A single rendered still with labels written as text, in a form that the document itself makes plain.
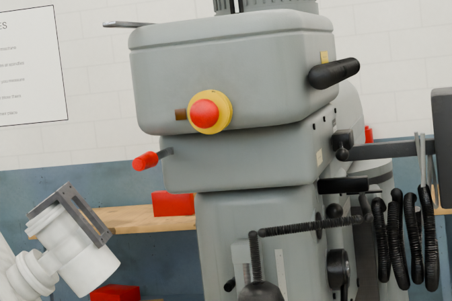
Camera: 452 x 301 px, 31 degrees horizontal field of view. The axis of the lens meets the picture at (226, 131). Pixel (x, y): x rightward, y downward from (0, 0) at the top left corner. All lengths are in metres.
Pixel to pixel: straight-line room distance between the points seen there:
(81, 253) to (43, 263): 0.05
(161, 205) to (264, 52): 4.23
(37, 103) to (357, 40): 2.37
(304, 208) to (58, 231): 0.43
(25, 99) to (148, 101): 5.09
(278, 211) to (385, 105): 4.29
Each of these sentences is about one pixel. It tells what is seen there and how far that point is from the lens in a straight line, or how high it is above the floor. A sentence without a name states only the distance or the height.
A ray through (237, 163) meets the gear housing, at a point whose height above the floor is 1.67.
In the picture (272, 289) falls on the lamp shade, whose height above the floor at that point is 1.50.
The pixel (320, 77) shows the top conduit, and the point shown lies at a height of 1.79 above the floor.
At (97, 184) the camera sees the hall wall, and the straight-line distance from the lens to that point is 6.07.
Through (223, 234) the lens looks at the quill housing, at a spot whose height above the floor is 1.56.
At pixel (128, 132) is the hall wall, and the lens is 5.93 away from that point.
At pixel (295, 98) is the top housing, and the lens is 1.13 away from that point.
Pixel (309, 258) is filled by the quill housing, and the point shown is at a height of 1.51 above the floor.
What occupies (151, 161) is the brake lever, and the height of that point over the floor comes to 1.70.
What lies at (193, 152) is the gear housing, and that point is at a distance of 1.25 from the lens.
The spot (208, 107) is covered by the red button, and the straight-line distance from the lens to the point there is 1.08.
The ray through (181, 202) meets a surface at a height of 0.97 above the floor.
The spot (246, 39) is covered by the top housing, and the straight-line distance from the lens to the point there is 1.12.
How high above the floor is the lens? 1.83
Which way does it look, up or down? 5 degrees down
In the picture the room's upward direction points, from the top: 6 degrees counter-clockwise
